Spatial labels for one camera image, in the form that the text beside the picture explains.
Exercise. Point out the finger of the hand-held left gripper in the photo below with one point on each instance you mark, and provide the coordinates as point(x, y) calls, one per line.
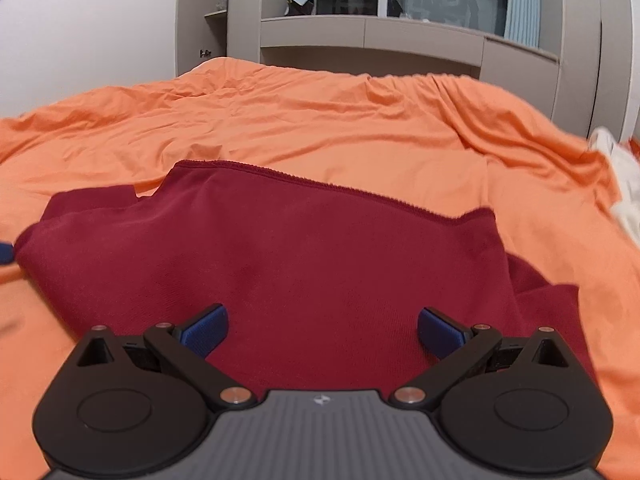
point(5, 253)

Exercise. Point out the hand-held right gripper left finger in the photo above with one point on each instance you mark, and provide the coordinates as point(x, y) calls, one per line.
point(207, 332)

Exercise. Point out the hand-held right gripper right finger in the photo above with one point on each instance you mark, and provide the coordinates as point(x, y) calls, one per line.
point(440, 332)

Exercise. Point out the dark red long-sleeve shirt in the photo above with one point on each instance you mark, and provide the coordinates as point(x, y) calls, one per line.
point(300, 270)

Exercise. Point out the cream garment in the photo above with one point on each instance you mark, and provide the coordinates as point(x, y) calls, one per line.
point(622, 185)

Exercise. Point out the orange blanket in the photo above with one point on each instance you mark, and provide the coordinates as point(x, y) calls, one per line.
point(325, 125)

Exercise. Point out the grey wardrobe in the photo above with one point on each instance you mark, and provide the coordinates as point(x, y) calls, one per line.
point(420, 42)

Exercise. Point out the grey wardrobe door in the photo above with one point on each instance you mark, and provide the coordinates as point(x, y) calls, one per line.
point(189, 15)

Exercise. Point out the dark cloth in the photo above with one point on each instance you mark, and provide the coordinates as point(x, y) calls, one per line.
point(300, 8)

